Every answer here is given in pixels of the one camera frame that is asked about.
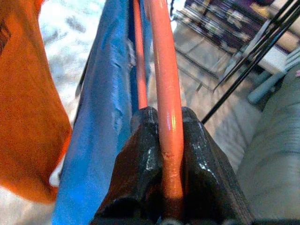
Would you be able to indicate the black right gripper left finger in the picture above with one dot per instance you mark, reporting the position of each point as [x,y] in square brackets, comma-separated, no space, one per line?
[136,168]

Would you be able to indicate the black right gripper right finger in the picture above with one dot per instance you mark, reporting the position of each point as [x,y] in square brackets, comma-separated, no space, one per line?
[206,182]

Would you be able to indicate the blue towel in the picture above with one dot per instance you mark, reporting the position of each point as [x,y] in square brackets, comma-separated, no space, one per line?
[100,117]

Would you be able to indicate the salmon pink plastic hanger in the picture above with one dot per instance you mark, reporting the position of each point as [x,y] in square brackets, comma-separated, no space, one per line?
[167,93]

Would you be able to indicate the black metal drying rack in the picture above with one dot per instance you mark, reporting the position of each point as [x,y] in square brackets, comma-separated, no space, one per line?
[212,112]

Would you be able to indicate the grey green sofa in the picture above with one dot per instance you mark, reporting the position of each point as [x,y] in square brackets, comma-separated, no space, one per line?
[276,152]

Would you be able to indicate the orange garment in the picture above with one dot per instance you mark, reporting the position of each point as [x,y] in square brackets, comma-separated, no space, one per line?
[25,105]

